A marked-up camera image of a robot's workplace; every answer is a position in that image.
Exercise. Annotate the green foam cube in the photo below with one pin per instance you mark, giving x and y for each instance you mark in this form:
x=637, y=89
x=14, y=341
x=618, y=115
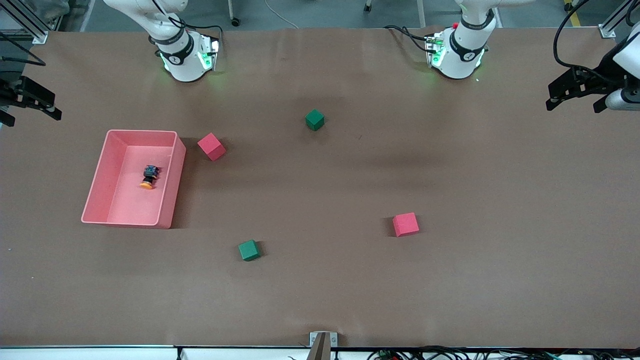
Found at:
x=248, y=250
x=314, y=120

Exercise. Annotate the metal mounting bracket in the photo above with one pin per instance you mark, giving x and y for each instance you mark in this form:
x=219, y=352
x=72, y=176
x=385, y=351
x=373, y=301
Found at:
x=320, y=347

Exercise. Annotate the aluminium frame profile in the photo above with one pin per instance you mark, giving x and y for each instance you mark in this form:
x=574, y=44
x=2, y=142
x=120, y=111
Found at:
x=30, y=27
x=612, y=25

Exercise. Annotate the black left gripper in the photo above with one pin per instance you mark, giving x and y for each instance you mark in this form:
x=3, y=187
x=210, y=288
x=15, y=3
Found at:
x=593, y=82

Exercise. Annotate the red foam cube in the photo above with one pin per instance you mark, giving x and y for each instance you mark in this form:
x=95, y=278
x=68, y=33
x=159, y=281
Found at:
x=211, y=147
x=405, y=224

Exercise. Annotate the pink plastic bin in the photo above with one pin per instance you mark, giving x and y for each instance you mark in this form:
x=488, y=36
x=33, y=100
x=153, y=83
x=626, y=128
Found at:
x=130, y=210

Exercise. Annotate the small black caster wheel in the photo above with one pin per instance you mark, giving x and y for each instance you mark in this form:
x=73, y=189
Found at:
x=368, y=7

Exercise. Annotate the orange capped push button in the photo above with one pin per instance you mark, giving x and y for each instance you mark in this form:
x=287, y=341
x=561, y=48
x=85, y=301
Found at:
x=149, y=174

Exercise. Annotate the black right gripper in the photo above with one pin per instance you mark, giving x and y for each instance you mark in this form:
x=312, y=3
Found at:
x=11, y=93

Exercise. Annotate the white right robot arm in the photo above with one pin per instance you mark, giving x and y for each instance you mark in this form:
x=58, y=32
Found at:
x=185, y=65

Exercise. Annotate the stand leg with caster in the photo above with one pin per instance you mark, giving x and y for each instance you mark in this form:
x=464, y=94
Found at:
x=234, y=20

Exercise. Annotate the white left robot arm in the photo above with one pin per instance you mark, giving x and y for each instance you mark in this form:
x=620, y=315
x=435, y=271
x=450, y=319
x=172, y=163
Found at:
x=457, y=60

